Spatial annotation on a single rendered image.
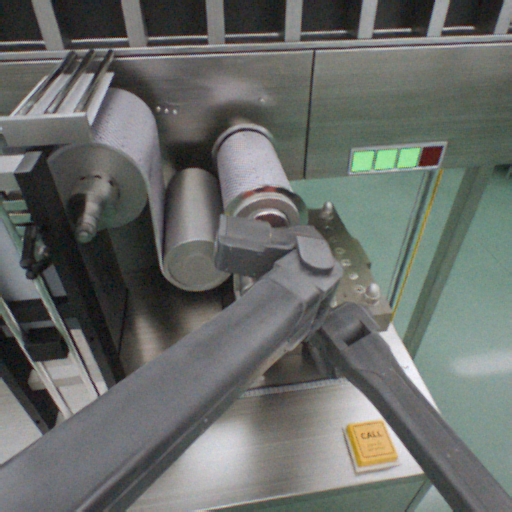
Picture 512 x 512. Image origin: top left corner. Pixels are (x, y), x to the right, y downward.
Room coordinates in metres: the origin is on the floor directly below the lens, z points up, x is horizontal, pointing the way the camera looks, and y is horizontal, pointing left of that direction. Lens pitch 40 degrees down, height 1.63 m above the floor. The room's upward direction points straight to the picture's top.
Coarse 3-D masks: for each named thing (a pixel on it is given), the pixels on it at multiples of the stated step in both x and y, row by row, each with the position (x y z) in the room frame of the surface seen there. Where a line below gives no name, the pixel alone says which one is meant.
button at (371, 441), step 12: (372, 420) 0.37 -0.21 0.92; (384, 420) 0.37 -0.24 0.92; (348, 432) 0.36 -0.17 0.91; (360, 432) 0.35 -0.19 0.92; (372, 432) 0.35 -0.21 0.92; (384, 432) 0.35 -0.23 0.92; (360, 444) 0.33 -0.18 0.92; (372, 444) 0.33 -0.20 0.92; (384, 444) 0.33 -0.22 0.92; (360, 456) 0.31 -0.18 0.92; (372, 456) 0.31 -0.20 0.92; (384, 456) 0.31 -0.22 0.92; (396, 456) 0.31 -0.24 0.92
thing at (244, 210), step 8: (248, 200) 0.54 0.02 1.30; (256, 200) 0.53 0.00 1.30; (264, 200) 0.53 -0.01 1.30; (272, 200) 0.54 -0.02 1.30; (280, 200) 0.54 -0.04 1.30; (288, 200) 0.55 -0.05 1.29; (240, 208) 0.53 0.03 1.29; (248, 208) 0.53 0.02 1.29; (256, 208) 0.53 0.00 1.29; (280, 208) 0.54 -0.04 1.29; (288, 208) 0.54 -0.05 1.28; (296, 208) 0.54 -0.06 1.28; (240, 216) 0.53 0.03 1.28; (288, 216) 0.54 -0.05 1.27; (296, 216) 0.54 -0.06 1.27; (296, 224) 0.54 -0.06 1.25
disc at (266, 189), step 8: (264, 184) 0.55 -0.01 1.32; (272, 184) 0.55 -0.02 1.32; (248, 192) 0.54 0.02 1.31; (256, 192) 0.54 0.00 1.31; (264, 192) 0.54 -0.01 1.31; (272, 192) 0.54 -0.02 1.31; (280, 192) 0.55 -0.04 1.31; (288, 192) 0.55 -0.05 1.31; (232, 200) 0.54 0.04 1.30; (240, 200) 0.54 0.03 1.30; (296, 200) 0.55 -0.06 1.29; (232, 208) 0.53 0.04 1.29; (304, 208) 0.55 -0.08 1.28; (304, 216) 0.55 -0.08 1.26; (304, 224) 0.55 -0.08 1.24
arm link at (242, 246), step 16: (224, 224) 0.36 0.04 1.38; (240, 224) 0.36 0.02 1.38; (256, 224) 0.37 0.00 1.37; (224, 240) 0.34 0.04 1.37; (240, 240) 0.34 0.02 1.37; (256, 240) 0.35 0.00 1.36; (304, 240) 0.33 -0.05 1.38; (320, 240) 0.34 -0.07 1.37; (224, 256) 0.33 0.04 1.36; (240, 256) 0.33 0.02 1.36; (256, 256) 0.33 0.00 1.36; (272, 256) 0.33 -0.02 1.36; (304, 256) 0.30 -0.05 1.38; (320, 256) 0.31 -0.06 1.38; (240, 272) 0.33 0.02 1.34; (256, 272) 0.33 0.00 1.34; (320, 272) 0.28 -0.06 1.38
